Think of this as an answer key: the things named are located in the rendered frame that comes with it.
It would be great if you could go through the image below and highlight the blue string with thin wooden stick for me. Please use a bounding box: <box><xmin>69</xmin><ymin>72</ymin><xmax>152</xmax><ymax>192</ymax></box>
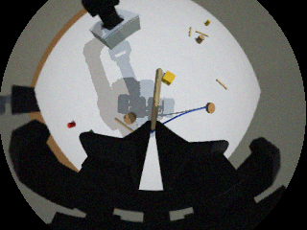
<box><xmin>150</xmin><ymin>69</ymin><xmax>207</xmax><ymax>133</ymax></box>

